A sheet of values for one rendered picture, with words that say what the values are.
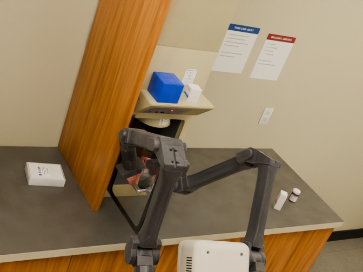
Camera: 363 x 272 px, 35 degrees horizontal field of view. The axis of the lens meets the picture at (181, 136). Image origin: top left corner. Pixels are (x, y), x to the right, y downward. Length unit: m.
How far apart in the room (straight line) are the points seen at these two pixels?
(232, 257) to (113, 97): 0.88
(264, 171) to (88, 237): 0.78
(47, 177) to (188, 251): 0.94
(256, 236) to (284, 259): 1.17
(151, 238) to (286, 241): 1.39
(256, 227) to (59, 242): 0.78
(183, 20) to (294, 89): 1.40
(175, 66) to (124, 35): 0.25
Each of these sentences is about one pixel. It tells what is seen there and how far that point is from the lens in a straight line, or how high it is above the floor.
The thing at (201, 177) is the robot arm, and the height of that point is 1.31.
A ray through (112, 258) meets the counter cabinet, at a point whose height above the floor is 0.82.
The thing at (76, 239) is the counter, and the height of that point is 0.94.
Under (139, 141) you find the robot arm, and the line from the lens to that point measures 2.05.
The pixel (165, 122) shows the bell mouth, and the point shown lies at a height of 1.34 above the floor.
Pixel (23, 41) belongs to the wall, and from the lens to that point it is 2.61.
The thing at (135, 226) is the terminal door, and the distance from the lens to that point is 2.44.
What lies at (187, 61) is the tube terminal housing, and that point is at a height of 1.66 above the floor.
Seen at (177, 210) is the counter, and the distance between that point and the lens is 2.77.
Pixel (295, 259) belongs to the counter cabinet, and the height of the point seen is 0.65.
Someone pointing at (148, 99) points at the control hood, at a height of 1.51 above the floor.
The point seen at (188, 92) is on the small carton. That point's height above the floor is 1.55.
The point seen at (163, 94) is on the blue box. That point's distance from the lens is 2.32.
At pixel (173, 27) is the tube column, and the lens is 2.32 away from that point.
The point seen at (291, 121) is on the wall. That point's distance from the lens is 3.73.
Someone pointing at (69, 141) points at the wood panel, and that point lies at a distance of 2.79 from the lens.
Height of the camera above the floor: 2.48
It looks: 27 degrees down
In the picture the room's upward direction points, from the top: 22 degrees clockwise
